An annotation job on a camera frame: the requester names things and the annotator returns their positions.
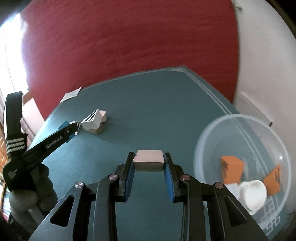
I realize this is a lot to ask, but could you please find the black striped hand strap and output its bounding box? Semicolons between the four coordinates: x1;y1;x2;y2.
5;91;28;159

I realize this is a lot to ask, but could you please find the green table mat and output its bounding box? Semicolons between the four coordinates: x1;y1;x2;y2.
23;66;292;241

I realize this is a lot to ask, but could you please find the clear plastic bowl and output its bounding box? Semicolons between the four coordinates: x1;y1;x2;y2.
194;113;291;232

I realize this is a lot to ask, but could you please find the person's left hand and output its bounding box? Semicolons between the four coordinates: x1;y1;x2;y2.
9;163;58;232

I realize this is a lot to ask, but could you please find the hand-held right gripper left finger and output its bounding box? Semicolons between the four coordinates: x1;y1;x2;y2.
29;152;136;241

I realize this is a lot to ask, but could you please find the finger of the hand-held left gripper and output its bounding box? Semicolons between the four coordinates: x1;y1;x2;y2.
66;122;81;142
58;120;71;132

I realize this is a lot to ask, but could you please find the small white striped wedge block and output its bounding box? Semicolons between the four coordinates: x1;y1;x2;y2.
69;120;82;135

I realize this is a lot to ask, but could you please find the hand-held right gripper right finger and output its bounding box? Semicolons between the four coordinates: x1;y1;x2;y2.
162;152;270;241

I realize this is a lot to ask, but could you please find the large white striped wedge block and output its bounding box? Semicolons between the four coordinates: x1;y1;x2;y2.
81;109;103;131

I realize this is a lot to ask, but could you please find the red quilted blanket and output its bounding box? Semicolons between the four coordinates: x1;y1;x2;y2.
20;0;241;121

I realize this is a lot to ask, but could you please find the orange striped wedge block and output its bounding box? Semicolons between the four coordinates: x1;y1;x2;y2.
263;165;281;197
220;156;245;184

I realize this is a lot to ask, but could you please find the grey paper card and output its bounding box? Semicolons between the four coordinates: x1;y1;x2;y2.
60;87;82;103

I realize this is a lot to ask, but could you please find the white charger plug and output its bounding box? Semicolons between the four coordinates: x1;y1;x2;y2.
225;183;242;202

